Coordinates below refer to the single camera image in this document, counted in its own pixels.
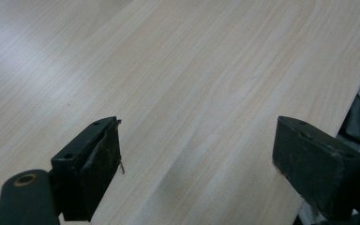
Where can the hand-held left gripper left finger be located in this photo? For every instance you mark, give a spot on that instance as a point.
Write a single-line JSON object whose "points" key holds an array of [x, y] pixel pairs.
{"points": [[89, 168]]}

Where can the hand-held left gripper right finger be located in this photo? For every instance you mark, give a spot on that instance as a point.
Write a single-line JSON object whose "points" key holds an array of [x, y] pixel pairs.
{"points": [[312, 162]]}

